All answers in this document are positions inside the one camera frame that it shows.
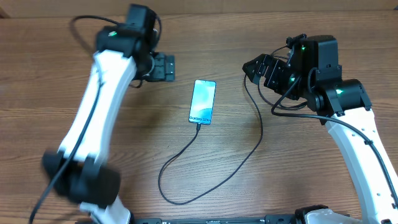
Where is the black charging cable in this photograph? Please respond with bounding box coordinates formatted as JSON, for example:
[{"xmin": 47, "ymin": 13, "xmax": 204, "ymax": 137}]
[{"xmin": 157, "ymin": 74, "xmax": 308, "ymax": 206}]

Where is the Samsung Galaxy smartphone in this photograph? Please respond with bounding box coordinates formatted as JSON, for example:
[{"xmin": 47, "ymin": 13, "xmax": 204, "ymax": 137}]
[{"xmin": 188, "ymin": 80, "xmax": 216, "ymax": 125}]

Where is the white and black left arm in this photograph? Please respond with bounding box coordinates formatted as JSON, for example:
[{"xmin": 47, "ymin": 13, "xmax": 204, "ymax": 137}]
[{"xmin": 42, "ymin": 4, "xmax": 175, "ymax": 223}]

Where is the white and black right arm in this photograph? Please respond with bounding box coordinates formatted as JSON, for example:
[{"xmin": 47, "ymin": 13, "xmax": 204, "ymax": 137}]
[{"xmin": 243, "ymin": 34, "xmax": 397, "ymax": 223}]

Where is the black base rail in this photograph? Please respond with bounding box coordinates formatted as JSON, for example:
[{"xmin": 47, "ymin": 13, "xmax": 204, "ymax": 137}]
[{"xmin": 132, "ymin": 214, "xmax": 301, "ymax": 224}]

